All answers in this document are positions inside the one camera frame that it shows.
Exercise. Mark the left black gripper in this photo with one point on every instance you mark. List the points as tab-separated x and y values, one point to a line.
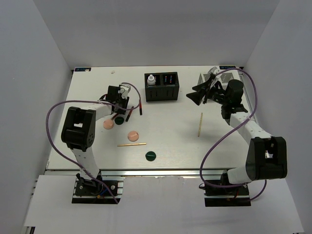
125	101

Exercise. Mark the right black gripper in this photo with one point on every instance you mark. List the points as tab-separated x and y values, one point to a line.
197	96

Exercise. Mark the red black lip pencil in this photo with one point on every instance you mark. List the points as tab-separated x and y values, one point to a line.
140	108
128	116

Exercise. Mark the pink puff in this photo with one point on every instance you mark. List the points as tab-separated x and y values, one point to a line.
133	136
108	124

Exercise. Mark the gold brush vertical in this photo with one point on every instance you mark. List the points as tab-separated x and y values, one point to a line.
200	124

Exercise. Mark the gold brush horizontal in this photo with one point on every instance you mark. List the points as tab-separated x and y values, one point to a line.
132	144

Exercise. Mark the white small bottle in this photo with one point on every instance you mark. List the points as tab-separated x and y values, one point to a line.
151	80

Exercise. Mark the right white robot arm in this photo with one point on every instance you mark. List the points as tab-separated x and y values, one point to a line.
267	154

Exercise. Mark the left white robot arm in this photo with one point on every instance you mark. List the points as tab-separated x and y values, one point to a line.
79	128

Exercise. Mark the green puff upper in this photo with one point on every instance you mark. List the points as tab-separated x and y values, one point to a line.
119	120

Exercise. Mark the green puff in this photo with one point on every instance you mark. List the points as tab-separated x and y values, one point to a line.
119	120
150	156

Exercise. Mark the white organizer box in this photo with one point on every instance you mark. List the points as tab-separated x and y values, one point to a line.
224	78

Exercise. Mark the black organizer box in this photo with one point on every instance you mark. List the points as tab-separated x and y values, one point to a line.
166	88

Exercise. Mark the green puff lower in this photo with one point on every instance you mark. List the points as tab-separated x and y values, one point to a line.
150	156

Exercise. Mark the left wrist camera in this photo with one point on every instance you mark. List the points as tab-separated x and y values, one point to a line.
124	90

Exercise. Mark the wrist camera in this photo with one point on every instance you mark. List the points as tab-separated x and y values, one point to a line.
124	90
214	70

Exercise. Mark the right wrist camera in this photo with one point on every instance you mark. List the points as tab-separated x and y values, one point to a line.
214	70

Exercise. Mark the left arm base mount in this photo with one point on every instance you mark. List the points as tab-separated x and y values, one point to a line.
88	191

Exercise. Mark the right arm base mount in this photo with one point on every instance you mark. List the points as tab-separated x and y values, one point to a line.
223	197

